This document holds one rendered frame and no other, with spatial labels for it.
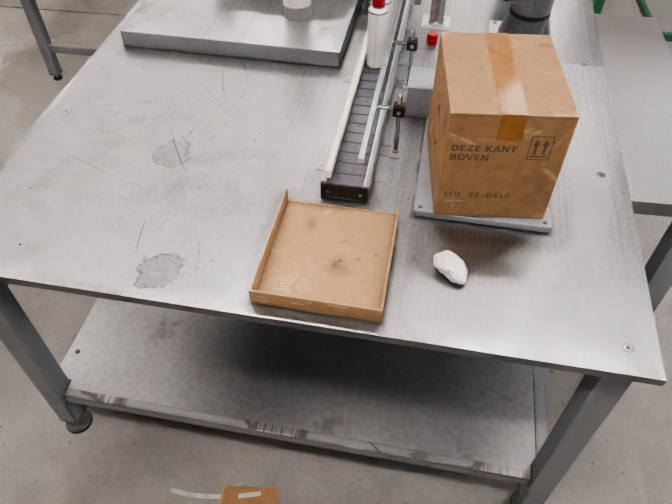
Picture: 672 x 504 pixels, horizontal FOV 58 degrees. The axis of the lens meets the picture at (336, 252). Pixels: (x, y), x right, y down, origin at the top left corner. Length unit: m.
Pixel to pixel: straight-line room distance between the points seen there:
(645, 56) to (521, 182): 0.89
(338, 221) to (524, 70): 0.49
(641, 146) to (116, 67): 1.45
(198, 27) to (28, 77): 1.88
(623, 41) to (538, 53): 0.79
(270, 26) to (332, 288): 0.98
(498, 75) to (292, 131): 0.56
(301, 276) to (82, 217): 0.53
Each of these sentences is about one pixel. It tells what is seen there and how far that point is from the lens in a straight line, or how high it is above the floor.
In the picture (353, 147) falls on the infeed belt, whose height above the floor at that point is 0.88.
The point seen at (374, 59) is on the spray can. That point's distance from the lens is 1.72.
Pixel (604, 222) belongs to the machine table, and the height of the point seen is 0.83.
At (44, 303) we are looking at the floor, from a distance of 2.48.
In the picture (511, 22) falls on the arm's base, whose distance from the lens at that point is 1.91.
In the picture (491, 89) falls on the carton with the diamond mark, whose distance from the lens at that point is 1.26.
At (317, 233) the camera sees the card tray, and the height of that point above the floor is 0.83.
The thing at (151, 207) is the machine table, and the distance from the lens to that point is 1.44.
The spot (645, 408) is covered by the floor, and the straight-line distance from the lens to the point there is 2.25.
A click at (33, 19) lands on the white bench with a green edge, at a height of 0.34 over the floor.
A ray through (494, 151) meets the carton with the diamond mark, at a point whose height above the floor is 1.03.
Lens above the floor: 1.79
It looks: 48 degrees down
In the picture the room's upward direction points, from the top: straight up
